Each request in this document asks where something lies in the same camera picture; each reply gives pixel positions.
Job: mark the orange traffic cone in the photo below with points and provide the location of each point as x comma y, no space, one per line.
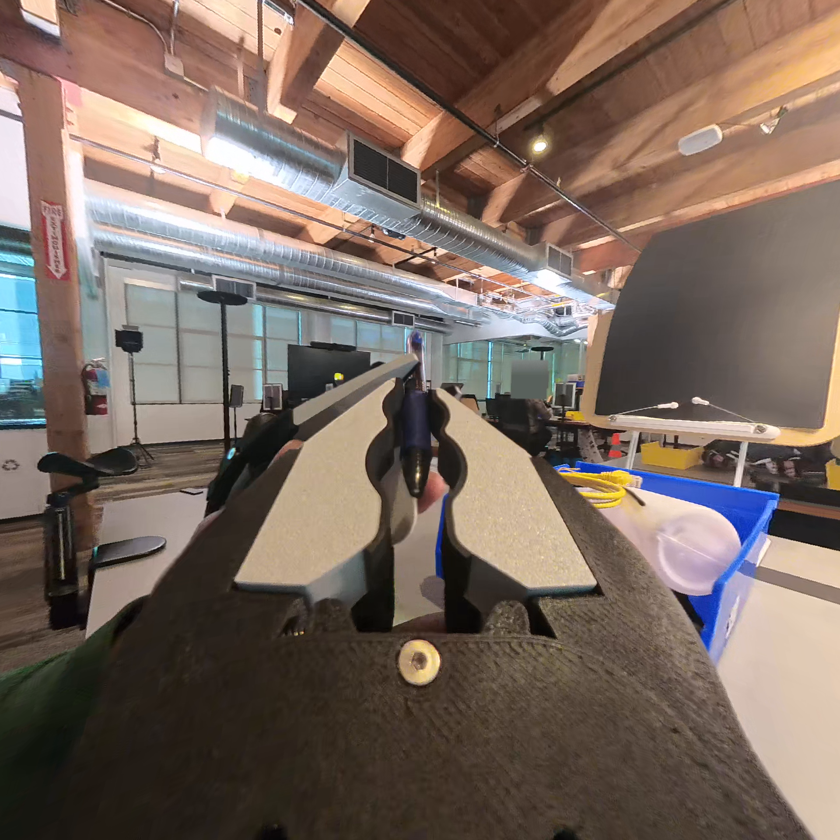
615,449

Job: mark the white ceiling device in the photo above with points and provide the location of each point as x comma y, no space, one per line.
700,139

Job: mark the blue pen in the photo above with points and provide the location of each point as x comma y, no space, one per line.
415,426

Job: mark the white plastic bottle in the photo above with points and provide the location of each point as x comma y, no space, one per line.
689,544

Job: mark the wooden post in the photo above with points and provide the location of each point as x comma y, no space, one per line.
59,361

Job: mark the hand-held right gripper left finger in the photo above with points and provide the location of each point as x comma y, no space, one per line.
315,512

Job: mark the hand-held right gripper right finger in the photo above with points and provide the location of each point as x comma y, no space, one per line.
518,518

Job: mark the red fire extinguisher sign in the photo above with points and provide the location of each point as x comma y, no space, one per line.
56,239

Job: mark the red fire extinguisher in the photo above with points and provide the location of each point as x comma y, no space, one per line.
95,394

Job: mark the black ceiling pipe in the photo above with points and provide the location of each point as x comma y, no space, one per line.
459,113

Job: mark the white recycling bin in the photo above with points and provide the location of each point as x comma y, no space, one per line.
23,479

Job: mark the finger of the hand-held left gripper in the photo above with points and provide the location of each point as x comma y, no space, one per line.
341,407

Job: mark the metal duct with vent grilles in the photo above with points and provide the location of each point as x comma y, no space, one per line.
275,144

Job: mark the person's left hand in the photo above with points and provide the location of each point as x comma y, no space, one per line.
289,449

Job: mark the thin spiral metal duct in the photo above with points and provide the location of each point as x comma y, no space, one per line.
131,246

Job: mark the blue plastic bin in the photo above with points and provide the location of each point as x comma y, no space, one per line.
722,505

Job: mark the white board stand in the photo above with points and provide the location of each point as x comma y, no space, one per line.
741,463

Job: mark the black floor lamp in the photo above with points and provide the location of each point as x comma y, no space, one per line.
223,296

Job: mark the black light stand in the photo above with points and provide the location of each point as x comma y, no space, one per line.
128,339

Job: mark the black television screen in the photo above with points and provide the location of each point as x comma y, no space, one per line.
321,374

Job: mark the person's right hand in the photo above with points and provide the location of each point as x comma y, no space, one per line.
420,623

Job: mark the person's left forearm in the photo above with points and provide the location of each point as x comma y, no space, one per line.
39,722

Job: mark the ceiling spot light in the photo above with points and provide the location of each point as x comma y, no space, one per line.
539,143

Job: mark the black board with wooden frame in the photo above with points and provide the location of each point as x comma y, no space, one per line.
722,308

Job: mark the white board rail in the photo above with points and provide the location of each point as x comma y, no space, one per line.
689,426

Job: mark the yellow bin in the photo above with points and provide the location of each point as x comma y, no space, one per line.
833,474
669,456

